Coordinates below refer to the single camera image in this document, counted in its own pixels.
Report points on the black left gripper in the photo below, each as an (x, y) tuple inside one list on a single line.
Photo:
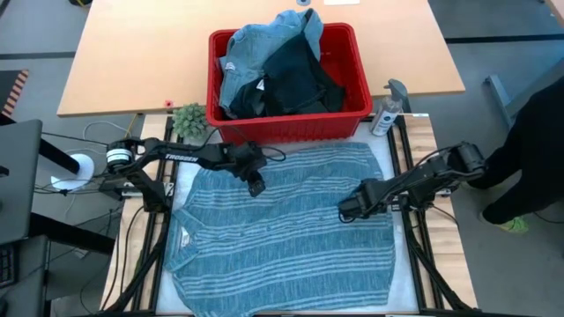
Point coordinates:
[(251, 160)]

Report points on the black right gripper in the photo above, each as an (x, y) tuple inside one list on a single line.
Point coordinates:
[(368, 191)]

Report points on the blue white-striped button shirt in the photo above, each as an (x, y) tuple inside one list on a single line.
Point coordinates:
[(286, 255)]

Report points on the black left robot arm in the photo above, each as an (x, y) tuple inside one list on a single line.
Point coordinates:
[(176, 157)]

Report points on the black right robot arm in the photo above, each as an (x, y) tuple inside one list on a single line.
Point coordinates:
[(432, 174)]

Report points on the red plastic laundry bin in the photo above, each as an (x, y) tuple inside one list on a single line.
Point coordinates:
[(291, 130)]

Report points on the small green succulent plant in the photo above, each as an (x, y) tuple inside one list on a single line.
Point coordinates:
[(189, 121)]

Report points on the light wooden side board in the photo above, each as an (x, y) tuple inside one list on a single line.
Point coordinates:
[(423, 141), (152, 132)]

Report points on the clear spray bottle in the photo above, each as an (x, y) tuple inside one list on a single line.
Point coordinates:
[(385, 116)]

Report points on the dark navy garment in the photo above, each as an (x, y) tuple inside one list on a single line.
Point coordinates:
[(295, 79)]

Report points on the small pink object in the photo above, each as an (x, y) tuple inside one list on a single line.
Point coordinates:
[(168, 104)]

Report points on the light blue jeans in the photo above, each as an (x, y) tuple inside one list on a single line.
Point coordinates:
[(251, 53)]

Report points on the person's green shoe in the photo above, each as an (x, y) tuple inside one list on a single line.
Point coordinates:
[(513, 225)]

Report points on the large tan wooden table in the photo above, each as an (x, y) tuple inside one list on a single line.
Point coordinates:
[(132, 53)]

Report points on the grey metal table leg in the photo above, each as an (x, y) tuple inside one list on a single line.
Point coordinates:
[(500, 94)]

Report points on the person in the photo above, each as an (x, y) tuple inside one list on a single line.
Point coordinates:
[(529, 154)]

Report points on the small grey round object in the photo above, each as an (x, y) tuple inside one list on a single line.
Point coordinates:
[(303, 2)]

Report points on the white round disc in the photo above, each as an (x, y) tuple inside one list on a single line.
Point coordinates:
[(83, 169)]

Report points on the white paper sheet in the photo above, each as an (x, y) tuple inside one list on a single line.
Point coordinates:
[(341, 2)]

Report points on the black desk support bar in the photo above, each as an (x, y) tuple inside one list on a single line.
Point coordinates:
[(59, 156)]

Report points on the grey laptop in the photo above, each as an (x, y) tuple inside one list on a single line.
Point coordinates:
[(17, 176)]

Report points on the hazard-striped floor mat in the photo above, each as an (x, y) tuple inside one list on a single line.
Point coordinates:
[(13, 92)]

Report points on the black keyboard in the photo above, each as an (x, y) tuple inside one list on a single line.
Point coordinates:
[(6, 264)]

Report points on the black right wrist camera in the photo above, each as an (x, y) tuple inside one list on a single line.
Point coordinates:
[(351, 209)]

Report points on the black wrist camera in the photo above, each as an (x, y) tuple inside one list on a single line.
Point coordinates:
[(257, 186), (351, 209)]

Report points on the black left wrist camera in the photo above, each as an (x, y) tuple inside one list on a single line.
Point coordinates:
[(257, 186)]

